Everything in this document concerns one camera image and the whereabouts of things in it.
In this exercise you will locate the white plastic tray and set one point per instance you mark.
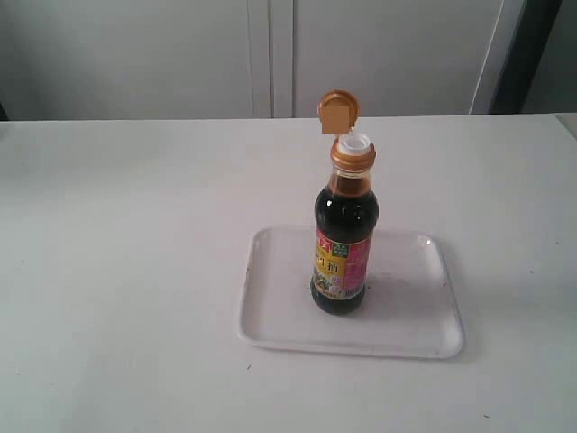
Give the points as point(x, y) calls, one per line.
point(408, 311)

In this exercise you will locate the dark soy sauce bottle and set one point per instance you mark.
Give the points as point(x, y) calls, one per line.
point(346, 209)

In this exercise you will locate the white background cabinet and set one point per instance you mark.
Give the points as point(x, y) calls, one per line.
point(70, 60)

